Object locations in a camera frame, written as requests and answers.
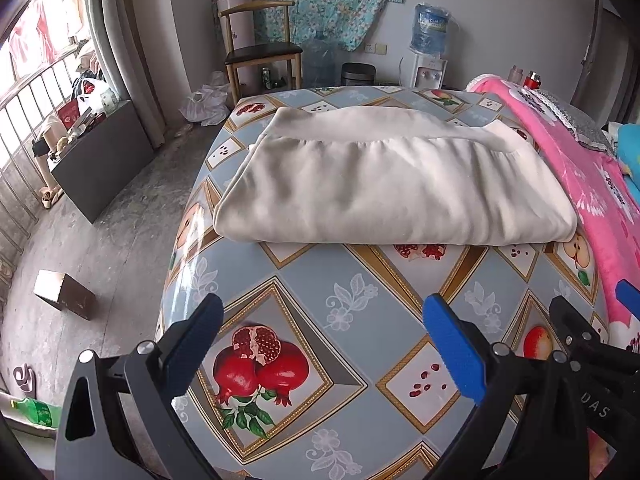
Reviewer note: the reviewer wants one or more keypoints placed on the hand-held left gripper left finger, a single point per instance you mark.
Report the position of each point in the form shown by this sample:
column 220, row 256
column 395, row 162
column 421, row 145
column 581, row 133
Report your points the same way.
column 200, row 340

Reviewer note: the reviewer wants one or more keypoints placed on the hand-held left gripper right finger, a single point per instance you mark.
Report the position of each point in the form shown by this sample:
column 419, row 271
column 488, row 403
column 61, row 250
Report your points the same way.
column 457, row 350

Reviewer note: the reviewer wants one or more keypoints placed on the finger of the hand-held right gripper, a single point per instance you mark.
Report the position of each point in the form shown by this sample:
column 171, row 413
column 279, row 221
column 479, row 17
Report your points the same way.
column 631, row 297
column 575, row 330

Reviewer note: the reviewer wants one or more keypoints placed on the cream zip jacket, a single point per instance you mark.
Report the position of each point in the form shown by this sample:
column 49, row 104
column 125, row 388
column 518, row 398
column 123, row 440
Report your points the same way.
column 390, row 185

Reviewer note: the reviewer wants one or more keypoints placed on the pink floral blanket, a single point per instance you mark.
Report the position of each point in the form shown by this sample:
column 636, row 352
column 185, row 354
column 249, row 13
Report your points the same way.
column 590, row 195

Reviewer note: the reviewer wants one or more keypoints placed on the cardboard box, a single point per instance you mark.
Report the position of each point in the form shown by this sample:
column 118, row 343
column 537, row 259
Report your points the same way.
column 65, row 294

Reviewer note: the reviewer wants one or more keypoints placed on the green plastic bottle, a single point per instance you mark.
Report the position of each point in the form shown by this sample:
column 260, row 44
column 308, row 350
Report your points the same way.
column 37, row 412

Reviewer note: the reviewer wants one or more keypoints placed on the silver quilted lace cloth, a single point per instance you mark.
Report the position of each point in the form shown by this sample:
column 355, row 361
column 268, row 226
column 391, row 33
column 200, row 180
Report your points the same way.
column 575, row 115

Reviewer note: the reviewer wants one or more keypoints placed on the dark cabinet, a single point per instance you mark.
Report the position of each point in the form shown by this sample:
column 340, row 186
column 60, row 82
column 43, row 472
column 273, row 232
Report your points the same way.
column 105, row 160

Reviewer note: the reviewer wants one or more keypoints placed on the pair of beige slippers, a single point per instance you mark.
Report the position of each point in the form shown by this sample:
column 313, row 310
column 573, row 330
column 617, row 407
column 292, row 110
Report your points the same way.
column 50, row 197

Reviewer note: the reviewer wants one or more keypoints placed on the white plastic bag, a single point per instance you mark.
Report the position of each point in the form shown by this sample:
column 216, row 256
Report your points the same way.
column 205, row 102

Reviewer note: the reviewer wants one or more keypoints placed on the glass jar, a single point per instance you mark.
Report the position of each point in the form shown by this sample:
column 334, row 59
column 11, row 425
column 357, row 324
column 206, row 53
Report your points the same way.
column 515, row 74

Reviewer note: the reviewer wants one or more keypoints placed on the red box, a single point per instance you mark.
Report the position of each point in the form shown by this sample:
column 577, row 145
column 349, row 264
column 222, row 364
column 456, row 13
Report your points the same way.
column 68, row 114

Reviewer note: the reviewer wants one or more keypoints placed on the filled plastic shopping bag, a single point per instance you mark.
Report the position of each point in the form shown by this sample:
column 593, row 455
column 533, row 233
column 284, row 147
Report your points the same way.
column 97, row 94

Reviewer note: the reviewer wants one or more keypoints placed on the white water dispenser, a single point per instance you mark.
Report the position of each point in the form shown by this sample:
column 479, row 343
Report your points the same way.
column 427, row 72

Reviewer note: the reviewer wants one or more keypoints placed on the metal window railing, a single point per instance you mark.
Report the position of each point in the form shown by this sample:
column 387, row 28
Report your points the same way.
column 20, row 125

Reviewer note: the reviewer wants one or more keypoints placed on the black trash bin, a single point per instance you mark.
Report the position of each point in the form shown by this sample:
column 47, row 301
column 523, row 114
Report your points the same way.
column 357, row 75

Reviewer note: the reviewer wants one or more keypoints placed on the wooden chair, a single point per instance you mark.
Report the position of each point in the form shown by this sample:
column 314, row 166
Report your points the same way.
column 262, row 52

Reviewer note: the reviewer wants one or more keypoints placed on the grey curtain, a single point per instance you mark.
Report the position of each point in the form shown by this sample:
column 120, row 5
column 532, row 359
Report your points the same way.
column 125, row 50

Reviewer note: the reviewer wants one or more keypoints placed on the empty clear water jug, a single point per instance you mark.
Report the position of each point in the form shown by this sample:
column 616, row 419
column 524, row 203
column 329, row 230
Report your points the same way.
column 321, row 62

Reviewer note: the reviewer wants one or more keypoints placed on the pale cylinder box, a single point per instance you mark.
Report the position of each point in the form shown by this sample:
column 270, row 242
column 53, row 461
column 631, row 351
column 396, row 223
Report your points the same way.
column 237, row 22

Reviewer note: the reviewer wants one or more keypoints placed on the blue water bottle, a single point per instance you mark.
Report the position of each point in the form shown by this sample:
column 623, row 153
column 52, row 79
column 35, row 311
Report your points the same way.
column 430, row 30

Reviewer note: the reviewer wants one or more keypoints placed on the red hanging cloth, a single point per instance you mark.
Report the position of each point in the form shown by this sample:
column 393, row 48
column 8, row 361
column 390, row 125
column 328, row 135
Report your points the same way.
column 35, row 35

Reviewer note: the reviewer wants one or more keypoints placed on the teal floral hanging cloth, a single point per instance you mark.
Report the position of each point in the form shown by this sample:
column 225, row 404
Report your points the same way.
column 320, row 0

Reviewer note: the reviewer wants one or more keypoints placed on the wall socket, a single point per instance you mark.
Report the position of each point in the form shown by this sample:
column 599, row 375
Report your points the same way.
column 376, row 49

